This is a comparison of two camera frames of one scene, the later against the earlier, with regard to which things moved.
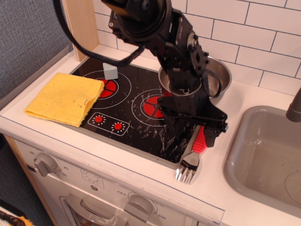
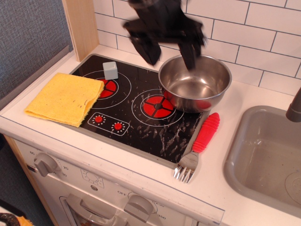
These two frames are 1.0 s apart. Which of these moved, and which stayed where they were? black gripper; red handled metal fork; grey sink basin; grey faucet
Moved: black gripper
Stayed: grey sink basin; red handled metal fork; grey faucet
